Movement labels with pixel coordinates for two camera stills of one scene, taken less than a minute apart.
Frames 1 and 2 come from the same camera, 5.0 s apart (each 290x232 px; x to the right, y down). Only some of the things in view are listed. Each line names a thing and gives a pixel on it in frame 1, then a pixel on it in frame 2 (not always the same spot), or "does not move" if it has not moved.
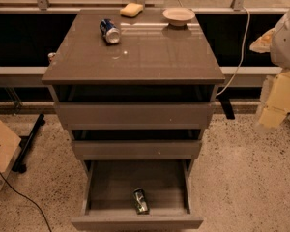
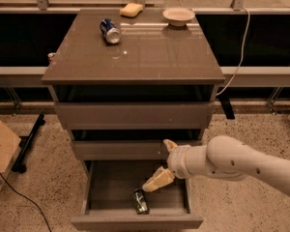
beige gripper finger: x=263 y=43 -> x=179 y=159
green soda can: x=140 y=201 does not move
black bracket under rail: x=225 y=102 does not move
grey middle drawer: x=136 y=150 does not move
